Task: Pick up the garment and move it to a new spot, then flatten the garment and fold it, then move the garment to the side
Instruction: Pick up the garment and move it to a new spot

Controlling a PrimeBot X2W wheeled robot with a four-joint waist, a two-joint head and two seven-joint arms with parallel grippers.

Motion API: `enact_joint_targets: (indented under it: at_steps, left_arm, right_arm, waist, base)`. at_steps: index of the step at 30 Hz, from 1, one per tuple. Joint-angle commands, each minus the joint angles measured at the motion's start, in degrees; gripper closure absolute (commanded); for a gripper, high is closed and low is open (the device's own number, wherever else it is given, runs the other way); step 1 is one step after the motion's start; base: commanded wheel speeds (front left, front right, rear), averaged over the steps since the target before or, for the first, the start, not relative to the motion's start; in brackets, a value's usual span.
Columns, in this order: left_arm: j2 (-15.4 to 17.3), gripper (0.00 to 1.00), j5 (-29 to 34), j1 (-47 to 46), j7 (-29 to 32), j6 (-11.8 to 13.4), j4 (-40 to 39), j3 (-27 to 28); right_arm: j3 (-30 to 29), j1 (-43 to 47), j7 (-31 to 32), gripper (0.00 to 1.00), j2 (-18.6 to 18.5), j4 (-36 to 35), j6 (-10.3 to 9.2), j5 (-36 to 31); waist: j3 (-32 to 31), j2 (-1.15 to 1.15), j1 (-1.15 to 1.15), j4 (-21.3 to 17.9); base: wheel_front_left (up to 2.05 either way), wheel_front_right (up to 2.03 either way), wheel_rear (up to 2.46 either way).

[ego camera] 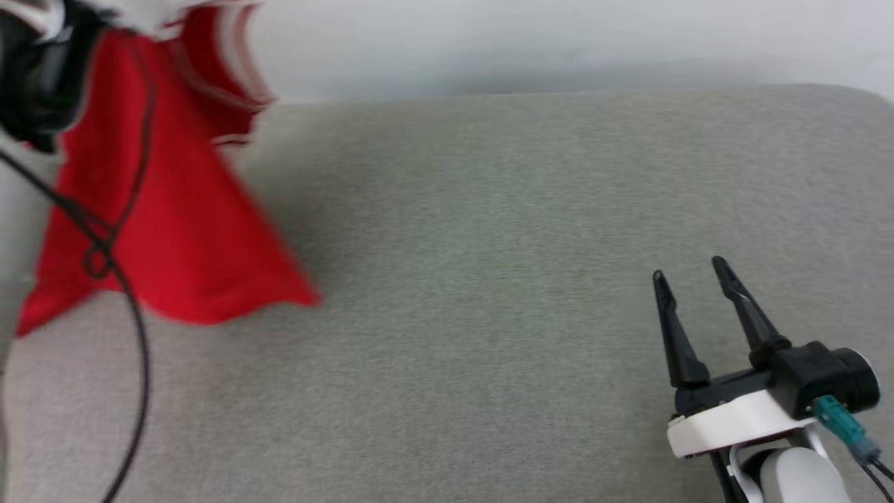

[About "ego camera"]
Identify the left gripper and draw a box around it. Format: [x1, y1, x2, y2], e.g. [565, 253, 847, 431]
[0, 0, 107, 154]

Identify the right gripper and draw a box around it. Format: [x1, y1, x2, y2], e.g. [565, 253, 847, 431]
[652, 256, 819, 460]

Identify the red and white garment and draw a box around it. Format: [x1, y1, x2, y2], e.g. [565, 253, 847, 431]
[15, 0, 323, 337]

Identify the grey fabric sofa cushion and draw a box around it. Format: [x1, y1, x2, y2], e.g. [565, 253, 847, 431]
[0, 84, 894, 503]

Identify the teal right camera connector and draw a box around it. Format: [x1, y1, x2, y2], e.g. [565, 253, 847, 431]
[812, 395, 882, 463]

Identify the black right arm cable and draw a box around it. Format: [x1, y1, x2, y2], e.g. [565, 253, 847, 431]
[860, 458, 894, 503]

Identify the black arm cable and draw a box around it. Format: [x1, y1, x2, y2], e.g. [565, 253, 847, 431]
[860, 458, 894, 503]
[0, 42, 158, 503]

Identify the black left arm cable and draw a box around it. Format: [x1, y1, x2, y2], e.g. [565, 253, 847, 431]
[0, 42, 158, 503]

